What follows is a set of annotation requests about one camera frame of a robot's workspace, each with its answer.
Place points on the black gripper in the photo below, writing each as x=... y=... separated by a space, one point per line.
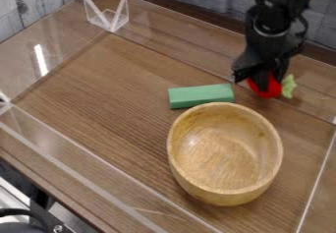
x=266 y=55

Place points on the red felt strawberry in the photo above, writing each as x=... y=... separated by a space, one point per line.
x=276 y=88

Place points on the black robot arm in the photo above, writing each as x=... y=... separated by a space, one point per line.
x=272 y=16

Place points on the green rectangular block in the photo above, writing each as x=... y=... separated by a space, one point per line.
x=184 y=97

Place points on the wooden bowl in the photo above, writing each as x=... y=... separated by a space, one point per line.
x=225 y=153

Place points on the clear acrylic enclosure wall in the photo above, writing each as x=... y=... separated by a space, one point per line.
x=85 y=119

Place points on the clear acrylic corner bracket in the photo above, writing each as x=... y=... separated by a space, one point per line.
x=108 y=20

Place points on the black metal mount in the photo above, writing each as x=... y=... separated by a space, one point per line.
x=45 y=219

